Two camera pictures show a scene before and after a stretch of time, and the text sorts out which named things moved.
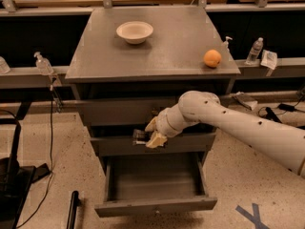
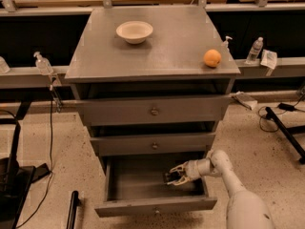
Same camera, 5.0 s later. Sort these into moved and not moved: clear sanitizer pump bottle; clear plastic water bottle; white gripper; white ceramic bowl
Moved: white gripper
Not moved: clear plastic water bottle; white ceramic bowl; clear sanitizer pump bottle
